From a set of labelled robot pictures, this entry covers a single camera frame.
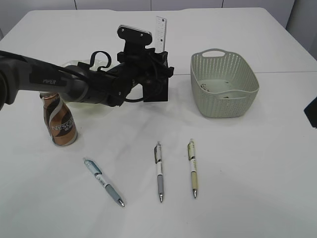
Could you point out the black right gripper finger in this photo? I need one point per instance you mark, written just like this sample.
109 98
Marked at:
311 112

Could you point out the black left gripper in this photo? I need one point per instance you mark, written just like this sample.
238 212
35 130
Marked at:
131 71

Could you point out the clear plastic ruler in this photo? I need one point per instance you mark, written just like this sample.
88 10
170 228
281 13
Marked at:
160 36

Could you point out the brown Nescafe coffee bottle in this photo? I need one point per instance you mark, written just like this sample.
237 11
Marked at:
58 119

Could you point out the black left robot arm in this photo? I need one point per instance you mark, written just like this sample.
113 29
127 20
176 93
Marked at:
79 83

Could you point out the black mesh pen holder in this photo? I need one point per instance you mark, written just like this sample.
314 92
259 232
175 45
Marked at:
155 88

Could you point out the green wavy glass plate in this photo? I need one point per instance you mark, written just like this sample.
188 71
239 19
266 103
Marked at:
97 63

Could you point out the green plastic woven basket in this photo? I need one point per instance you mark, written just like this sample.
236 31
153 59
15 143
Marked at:
223 72

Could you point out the olive green ballpoint pen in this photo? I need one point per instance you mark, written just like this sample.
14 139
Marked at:
193 167

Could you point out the blue grey ballpoint pen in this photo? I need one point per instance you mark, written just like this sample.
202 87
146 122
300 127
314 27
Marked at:
98 174

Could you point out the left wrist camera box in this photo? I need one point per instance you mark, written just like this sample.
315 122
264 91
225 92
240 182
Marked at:
134 35

